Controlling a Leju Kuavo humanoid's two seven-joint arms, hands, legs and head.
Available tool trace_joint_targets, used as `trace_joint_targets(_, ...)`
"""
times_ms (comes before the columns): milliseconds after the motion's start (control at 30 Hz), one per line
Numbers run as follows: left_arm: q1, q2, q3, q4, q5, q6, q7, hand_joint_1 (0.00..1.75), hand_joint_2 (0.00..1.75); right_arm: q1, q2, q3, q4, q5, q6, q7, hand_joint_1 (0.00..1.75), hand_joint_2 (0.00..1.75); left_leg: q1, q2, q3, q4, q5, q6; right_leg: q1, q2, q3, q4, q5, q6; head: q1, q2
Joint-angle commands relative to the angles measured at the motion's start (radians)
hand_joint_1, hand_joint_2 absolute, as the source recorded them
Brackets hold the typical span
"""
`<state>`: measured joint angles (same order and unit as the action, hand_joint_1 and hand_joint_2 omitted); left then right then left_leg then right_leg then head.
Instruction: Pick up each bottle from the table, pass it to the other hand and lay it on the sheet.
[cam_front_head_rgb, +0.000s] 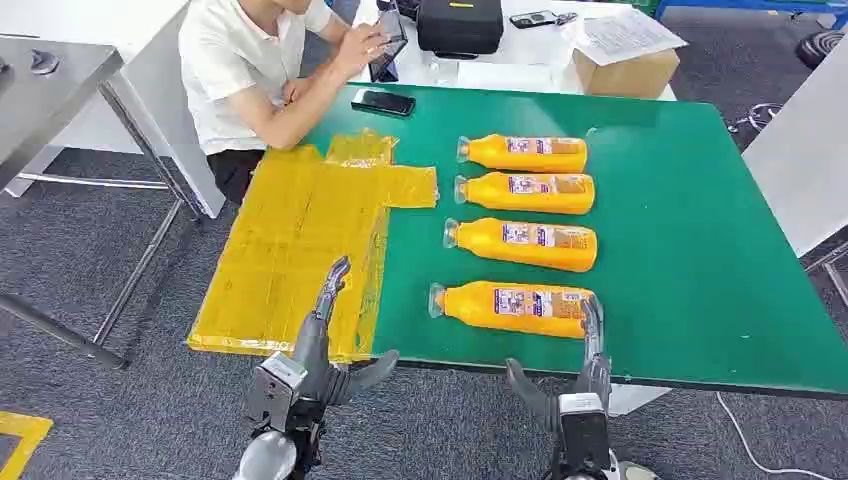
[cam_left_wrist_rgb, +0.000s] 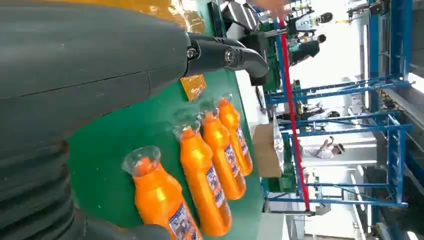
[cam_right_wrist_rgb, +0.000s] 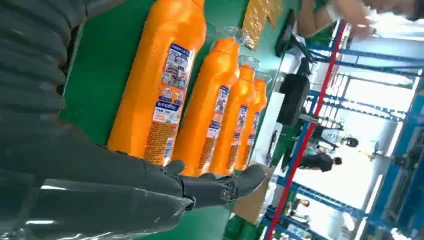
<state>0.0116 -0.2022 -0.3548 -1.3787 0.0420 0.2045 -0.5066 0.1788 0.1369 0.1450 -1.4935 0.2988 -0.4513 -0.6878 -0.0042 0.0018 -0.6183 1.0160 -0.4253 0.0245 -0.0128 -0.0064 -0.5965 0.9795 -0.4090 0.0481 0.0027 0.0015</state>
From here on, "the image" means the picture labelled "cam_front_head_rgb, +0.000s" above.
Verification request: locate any green table mat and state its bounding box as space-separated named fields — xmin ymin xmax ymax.
xmin=301 ymin=82 xmax=848 ymax=400

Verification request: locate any yellow plastic sheet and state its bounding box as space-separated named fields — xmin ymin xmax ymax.
xmin=186 ymin=129 xmax=440 ymax=364

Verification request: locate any person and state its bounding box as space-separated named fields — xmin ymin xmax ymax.
xmin=177 ymin=0 xmax=392 ymax=207

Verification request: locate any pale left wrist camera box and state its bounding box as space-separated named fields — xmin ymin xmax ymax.
xmin=246 ymin=352 xmax=308 ymax=427

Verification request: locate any printed paper sheet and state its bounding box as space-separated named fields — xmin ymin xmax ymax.
xmin=569 ymin=7 xmax=689 ymax=68

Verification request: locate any black phone with keys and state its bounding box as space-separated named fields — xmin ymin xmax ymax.
xmin=508 ymin=9 xmax=580 ymax=30

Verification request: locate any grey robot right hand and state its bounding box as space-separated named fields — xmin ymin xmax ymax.
xmin=505 ymin=293 xmax=612 ymax=432

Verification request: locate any white table leg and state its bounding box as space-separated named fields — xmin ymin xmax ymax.
xmin=608 ymin=384 xmax=672 ymax=417

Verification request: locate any black device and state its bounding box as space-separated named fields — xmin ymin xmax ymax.
xmin=377 ymin=0 xmax=420 ymax=21

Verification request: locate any dark tablet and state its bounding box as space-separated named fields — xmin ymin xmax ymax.
xmin=367 ymin=7 xmax=409 ymax=84

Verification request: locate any white angled panel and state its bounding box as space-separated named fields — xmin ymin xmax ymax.
xmin=741 ymin=36 xmax=848 ymax=260

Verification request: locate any brown cardboard box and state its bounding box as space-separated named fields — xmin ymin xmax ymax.
xmin=572 ymin=47 xmax=681 ymax=101

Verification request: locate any black carrying case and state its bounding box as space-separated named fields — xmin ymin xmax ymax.
xmin=415 ymin=0 xmax=505 ymax=60

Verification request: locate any steel table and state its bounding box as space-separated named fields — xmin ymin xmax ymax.
xmin=0 ymin=36 xmax=200 ymax=370

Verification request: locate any blue metal shelf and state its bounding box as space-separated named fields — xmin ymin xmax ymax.
xmin=652 ymin=0 xmax=848 ymax=31

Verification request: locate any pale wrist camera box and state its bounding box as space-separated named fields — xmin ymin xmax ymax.
xmin=246 ymin=352 xmax=308 ymax=427
xmin=558 ymin=392 xmax=612 ymax=473

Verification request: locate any white floor cable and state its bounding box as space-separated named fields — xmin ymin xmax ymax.
xmin=715 ymin=392 xmax=837 ymax=480

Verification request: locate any yellow floor tape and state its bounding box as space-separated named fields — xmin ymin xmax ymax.
xmin=0 ymin=410 xmax=54 ymax=480

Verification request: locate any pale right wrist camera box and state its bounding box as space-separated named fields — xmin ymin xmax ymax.
xmin=558 ymin=392 xmax=612 ymax=473

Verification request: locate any black round stool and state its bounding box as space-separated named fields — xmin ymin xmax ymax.
xmin=794 ymin=29 xmax=848 ymax=71

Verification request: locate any person's right hand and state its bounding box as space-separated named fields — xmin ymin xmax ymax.
xmin=333 ymin=23 xmax=391 ymax=79

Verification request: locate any black smartphone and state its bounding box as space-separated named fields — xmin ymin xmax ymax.
xmin=350 ymin=87 xmax=417 ymax=119

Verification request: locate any orange drink bottle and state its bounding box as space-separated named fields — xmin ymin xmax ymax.
xmin=454 ymin=172 xmax=596 ymax=216
xmin=427 ymin=280 xmax=598 ymax=340
xmin=443 ymin=217 xmax=599 ymax=274
xmin=457 ymin=134 xmax=589 ymax=175

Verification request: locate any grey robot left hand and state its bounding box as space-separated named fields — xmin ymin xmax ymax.
xmin=293 ymin=256 xmax=400 ymax=407

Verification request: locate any white table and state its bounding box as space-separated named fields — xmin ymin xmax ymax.
xmin=347 ymin=0 xmax=678 ymax=102

